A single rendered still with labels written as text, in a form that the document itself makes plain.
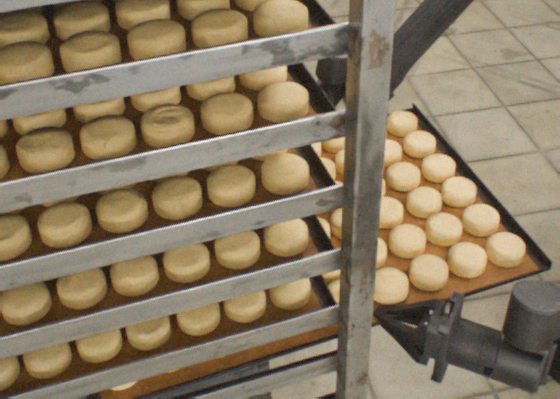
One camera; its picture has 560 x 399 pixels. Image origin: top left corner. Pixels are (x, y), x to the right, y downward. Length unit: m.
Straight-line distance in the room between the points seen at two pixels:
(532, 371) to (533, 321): 0.07
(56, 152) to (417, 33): 0.76
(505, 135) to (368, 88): 2.24
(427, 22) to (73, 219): 0.74
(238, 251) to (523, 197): 1.88
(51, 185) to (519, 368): 0.55
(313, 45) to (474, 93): 2.48
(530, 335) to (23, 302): 0.54
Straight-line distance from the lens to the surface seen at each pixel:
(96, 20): 0.70
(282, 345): 0.93
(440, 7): 1.28
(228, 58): 0.63
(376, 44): 0.64
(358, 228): 0.76
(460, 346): 0.92
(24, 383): 0.90
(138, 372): 0.86
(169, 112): 0.72
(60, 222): 0.76
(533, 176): 2.71
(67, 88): 0.62
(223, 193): 0.76
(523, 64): 3.36
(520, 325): 0.88
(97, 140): 0.69
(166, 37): 0.65
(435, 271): 0.98
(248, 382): 0.93
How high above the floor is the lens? 1.64
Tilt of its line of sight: 37 degrees down
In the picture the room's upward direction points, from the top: 1 degrees counter-clockwise
